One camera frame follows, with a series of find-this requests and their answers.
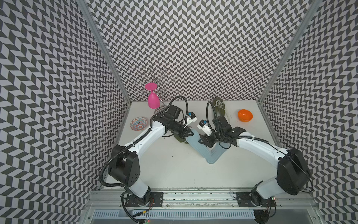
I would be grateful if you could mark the pink plastic wine glass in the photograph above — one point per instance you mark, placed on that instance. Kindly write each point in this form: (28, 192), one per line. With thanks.
(153, 99)

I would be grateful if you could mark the patterned small plate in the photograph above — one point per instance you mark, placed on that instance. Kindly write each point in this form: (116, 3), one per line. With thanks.
(138, 124)

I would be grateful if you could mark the aluminium mounting rail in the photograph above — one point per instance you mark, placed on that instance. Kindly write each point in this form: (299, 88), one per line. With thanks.
(199, 199)

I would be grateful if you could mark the olive green shoe with laces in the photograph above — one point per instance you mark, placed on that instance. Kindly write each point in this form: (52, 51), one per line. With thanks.
(178, 138)

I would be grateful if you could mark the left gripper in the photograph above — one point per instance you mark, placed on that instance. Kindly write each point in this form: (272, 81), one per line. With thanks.
(185, 133)

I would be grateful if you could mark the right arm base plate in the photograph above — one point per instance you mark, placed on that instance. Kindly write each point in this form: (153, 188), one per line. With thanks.
(249, 199)

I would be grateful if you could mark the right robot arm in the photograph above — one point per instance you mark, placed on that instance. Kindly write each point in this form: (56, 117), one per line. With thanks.
(292, 169)

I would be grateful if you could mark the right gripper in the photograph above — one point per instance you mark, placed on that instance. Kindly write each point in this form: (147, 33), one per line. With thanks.
(206, 138)

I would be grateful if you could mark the orange bowl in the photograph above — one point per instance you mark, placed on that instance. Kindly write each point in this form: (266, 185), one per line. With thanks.
(244, 115)

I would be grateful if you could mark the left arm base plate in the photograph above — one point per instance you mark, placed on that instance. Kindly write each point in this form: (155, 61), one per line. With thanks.
(151, 199)

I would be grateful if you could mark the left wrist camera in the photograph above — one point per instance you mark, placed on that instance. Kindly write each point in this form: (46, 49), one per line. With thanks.
(190, 118)

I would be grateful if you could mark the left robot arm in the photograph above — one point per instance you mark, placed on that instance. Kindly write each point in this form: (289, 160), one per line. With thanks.
(123, 167)

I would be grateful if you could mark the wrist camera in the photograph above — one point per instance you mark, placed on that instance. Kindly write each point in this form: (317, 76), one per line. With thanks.
(190, 118)
(204, 126)

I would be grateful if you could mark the wire glass rack stand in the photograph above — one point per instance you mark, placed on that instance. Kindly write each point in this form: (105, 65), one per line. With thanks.
(163, 80)

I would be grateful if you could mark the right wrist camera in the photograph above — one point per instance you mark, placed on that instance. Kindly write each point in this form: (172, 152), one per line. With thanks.
(204, 126)

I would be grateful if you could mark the grey-blue insole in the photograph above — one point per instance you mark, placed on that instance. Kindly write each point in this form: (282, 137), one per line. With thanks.
(216, 152)
(203, 150)

